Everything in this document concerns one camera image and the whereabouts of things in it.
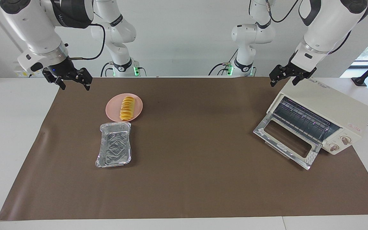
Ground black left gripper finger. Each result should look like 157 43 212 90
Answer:
292 67 317 86
269 65 283 87

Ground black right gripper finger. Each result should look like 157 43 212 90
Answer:
77 68 92 91
43 72 66 90

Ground sliced yellow bread loaf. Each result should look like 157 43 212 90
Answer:
119 96 136 121

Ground aluminium foil tray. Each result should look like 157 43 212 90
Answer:
95 122 132 168

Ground cream toaster oven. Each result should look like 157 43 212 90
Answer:
266 78 368 156

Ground glass oven door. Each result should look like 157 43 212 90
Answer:
253 112 322 170

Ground pink round plate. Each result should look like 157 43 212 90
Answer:
105 93 143 123

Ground brown table mat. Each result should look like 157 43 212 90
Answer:
0 77 368 221

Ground black base cable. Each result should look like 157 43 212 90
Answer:
100 62 113 77
208 63 226 76

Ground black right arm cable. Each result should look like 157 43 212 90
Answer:
69 23 106 61

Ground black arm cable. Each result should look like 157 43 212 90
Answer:
249 0 352 54
69 23 106 61

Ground white wall socket box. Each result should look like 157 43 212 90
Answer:
14 62 34 78

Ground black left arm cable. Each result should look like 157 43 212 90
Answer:
249 0 352 54

